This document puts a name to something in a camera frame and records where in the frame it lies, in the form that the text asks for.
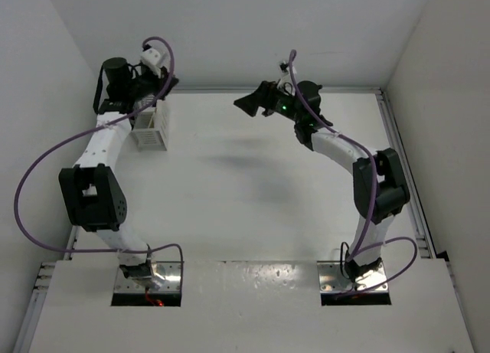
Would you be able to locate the white slatted organizer box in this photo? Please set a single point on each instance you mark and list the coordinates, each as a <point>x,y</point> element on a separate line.
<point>151,127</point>

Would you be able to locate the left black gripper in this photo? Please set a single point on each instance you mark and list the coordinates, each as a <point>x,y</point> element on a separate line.
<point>159,83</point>

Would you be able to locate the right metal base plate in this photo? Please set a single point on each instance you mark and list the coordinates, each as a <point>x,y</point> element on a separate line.
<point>332,281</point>

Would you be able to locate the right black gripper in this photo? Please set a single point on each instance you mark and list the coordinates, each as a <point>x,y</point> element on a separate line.
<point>263,97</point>

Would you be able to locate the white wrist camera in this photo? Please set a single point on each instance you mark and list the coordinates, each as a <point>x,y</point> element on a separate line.
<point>153,59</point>
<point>285,82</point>

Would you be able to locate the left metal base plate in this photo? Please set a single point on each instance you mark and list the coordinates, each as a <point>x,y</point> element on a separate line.
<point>162,277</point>

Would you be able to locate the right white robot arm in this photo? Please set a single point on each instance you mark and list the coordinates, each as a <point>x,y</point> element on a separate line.
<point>380,188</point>

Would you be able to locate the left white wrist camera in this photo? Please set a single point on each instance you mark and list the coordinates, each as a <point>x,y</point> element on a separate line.
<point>153,59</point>

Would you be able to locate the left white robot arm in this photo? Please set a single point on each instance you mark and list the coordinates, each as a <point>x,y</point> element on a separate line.
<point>92,195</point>

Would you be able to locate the metal base plate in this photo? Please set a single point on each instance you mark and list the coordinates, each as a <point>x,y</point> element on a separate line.
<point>162,277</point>
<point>332,281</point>

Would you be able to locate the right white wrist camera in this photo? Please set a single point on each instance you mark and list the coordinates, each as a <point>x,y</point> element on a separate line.
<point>285,82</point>

